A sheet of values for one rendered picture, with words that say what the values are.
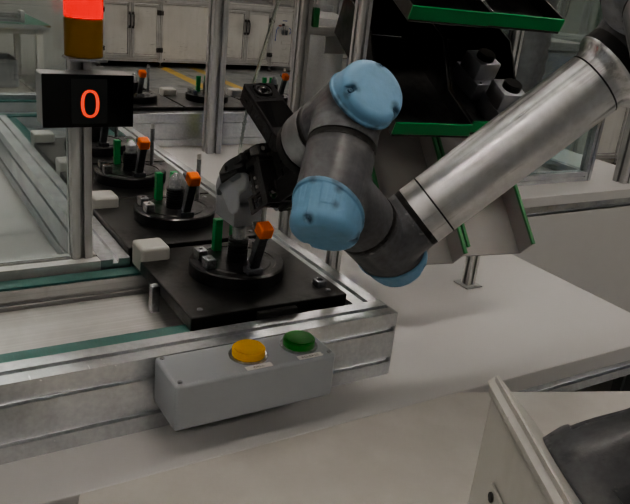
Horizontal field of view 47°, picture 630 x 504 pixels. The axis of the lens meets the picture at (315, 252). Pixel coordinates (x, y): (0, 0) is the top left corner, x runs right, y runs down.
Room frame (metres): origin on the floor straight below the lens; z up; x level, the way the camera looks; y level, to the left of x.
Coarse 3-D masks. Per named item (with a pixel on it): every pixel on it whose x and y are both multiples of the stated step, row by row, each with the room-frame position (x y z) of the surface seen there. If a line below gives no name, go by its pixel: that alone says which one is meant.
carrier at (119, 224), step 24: (96, 192) 1.24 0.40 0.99; (168, 192) 1.20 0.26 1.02; (96, 216) 1.20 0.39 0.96; (120, 216) 1.19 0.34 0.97; (144, 216) 1.16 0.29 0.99; (168, 216) 1.16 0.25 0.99; (192, 216) 1.17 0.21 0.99; (216, 216) 1.24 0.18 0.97; (120, 240) 1.08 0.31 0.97; (168, 240) 1.10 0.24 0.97; (192, 240) 1.11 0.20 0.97
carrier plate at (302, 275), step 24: (144, 264) 0.99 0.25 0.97; (168, 264) 1.00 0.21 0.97; (288, 264) 1.05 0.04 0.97; (168, 288) 0.92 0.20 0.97; (192, 288) 0.93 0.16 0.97; (288, 288) 0.96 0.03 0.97; (312, 288) 0.97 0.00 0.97; (336, 288) 0.98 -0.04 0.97; (192, 312) 0.85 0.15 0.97; (216, 312) 0.86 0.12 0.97; (240, 312) 0.87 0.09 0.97
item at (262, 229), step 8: (256, 224) 0.94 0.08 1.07; (264, 224) 0.94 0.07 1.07; (256, 232) 0.94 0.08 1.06; (264, 232) 0.93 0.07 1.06; (272, 232) 0.93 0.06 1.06; (256, 240) 0.94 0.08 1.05; (264, 240) 0.94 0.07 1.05; (256, 248) 0.94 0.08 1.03; (264, 248) 0.94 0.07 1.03; (256, 256) 0.94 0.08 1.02; (248, 264) 0.95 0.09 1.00; (256, 264) 0.95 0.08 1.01
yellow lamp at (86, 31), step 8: (64, 16) 0.99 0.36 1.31; (64, 24) 0.98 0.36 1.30; (72, 24) 0.97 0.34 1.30; (80, 24) 0.97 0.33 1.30; (88, 24) 0.97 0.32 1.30; (96, 24) 0.98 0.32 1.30; (64, 32) 0.98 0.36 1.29; (72, 32) 0.97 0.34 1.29; (80, 32) 0.97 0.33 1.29; (88, 32) 0.97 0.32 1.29; (96, 32) 0.98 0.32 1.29; (64, 40) 0.98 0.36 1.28; (72, 40) 0.97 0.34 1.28; (80, 40) 0.97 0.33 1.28; (88, 40) 0.97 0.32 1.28; (96, 40) 0.98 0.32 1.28; (64, 48) 0.98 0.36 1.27; (72, 48) 0.97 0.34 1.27; (80, 48) 0.97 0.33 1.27; (88, 48) 0.97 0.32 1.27; (96, 48) 0.98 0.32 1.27; (72, 56) 0.97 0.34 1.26; (80, 56) 0.97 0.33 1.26; (88, 56) 0.97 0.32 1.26; (96, 56) 0.98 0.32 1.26
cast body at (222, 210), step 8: (248, 192) 0.99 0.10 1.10; (216, 200) 1.02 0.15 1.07; (224, 200) 1.00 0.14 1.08; (240, 200) 0.99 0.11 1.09; (216, 208) 1.02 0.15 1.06; (224, 208) 0.99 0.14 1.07; (240, 208) 0.97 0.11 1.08; (248, 208) 0.98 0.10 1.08; (224, 216) 0.99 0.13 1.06; (232, 216) 0.97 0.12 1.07; (240, 216) 0.97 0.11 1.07; (248, 216) 0.98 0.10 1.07; (256, 216) 0.99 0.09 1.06; (232, 224) 0.97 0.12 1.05; (240, 224) 0.97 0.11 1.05; (248, 224) 0.98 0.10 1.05
